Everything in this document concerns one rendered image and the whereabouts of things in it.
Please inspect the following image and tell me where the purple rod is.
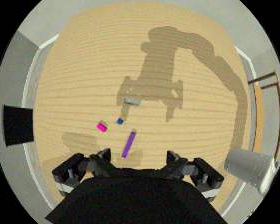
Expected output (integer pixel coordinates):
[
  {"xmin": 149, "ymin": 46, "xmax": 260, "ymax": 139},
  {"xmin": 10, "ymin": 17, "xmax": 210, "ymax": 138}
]
[{"xmin": 121, "ymin": 132, "xmax": 136, "ymax": 159}]

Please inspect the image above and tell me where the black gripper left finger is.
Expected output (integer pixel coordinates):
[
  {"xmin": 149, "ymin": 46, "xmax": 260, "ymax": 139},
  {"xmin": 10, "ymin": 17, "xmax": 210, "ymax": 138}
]
[{"xmin": 52, "ymin": 148, "xmax": 127, "ymax": 197}]

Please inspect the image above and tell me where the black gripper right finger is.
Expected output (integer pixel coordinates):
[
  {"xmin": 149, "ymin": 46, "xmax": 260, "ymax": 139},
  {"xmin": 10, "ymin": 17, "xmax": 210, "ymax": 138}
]
[{"xmin": 149, "ymin": 150, "xmax": 224, "ymax": 202}]

